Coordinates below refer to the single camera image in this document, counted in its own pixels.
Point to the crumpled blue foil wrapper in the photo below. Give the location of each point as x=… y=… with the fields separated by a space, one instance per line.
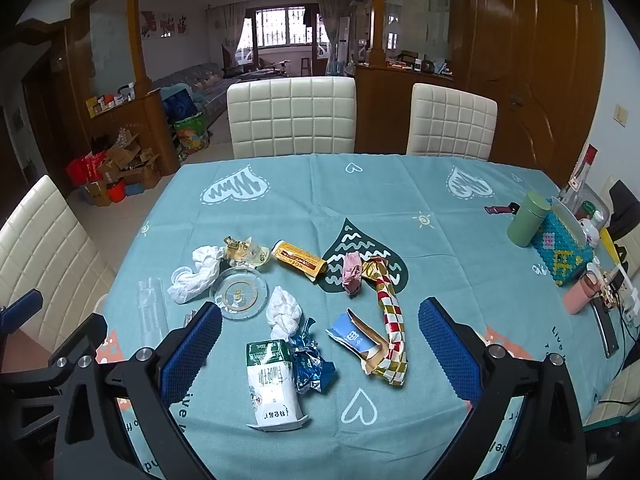
x=310 y=365

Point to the large crumpled white tissue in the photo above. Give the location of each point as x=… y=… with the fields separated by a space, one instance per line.
x=200 y=272

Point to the clear yellow wrapper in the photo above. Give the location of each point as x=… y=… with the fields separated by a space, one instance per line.
x=245 y=252

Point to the torn blue cardboard box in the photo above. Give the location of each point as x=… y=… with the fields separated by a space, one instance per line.
x=352 y=335

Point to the pink paper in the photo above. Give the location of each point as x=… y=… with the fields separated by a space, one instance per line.
x=352 y=272

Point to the brown wooden door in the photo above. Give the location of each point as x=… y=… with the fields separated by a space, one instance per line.
x=530 y=60

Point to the small crumpled white tissue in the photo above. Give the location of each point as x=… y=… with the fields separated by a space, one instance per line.
x=284 y=310

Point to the wooden stool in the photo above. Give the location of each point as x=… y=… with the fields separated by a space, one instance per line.
x=305 y=66

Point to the pile of cardboard boxes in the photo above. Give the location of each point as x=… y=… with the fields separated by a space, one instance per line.
x=120 y=165

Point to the clear plastic box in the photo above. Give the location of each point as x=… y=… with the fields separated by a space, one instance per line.
x=567 y=215

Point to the clear plastic lid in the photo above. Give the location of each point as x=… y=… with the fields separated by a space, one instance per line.
x=239 y=292

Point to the pink small box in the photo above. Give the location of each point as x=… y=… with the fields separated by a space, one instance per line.
x=582 y=290

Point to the white green milk carton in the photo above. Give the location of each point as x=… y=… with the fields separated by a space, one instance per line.
x=272 y=385

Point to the yellow snack wrapper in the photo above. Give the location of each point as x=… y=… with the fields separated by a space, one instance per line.
x=297 y=259

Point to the white padded ribbed chair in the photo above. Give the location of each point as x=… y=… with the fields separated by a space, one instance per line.
x=45 y=240

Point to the white standing air conditioner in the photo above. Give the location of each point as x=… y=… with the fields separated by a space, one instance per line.
x=344 y=40

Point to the small bottle with green cap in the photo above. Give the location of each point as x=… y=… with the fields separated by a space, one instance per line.
x=587 y=212

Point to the teal printed tablecloth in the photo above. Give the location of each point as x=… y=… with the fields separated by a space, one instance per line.
x=300 y=200

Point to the grey patterned sofa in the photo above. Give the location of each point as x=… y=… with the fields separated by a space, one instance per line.
x=200 y=80

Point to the colourful woven bag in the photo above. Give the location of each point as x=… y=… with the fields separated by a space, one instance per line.
x=190 y=135

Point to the wooden partition shelf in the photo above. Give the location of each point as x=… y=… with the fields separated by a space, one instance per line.
x=150 y=125

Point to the white power strip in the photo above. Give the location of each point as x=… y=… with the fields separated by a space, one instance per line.
x=625 y=290

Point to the white quilted chair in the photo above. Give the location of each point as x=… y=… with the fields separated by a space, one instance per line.
x=290 y=115
x=450 y=120

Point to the blue bag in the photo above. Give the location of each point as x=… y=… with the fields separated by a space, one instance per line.
x=177 y=102

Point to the wooden partition with glass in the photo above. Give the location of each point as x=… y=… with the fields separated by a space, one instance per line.
x=380 y=105

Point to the pink wall pictures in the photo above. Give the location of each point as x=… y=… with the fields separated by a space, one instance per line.
x=165 y=25

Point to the red gold checked wrapping paper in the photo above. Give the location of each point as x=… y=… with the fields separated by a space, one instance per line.
x=390 y=305

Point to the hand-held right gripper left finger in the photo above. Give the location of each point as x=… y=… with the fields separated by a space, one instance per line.
x=192 y=350

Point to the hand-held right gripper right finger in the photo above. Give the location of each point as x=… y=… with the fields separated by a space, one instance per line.
x=450 y=350

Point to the green round canister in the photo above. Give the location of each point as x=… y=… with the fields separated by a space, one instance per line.
x=527 y=220

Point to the beaded teal tissue box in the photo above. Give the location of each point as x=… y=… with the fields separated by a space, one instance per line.
x=560 y=255

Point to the barred window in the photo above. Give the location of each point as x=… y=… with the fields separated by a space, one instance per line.
x=280 y=25

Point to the clear glass liquor bottle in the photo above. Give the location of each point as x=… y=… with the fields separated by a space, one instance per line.
x=582 y=175

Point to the dark red hair clip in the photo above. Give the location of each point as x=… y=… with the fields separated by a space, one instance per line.
x=500 y=208

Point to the wall switch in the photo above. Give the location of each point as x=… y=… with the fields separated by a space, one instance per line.
x=621 y=115

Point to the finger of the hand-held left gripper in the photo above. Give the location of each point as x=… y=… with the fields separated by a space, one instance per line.
x=20 y=307
x=85 y=335

